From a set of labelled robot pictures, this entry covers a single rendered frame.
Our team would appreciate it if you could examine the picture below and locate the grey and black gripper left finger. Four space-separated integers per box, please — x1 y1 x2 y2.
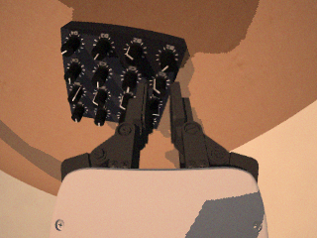
60 82 150 182

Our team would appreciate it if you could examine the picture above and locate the black knob box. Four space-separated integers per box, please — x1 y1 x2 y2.
60 21 187 134

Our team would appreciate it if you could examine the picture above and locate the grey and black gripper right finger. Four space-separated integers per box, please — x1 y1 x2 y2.
169 82 259 183

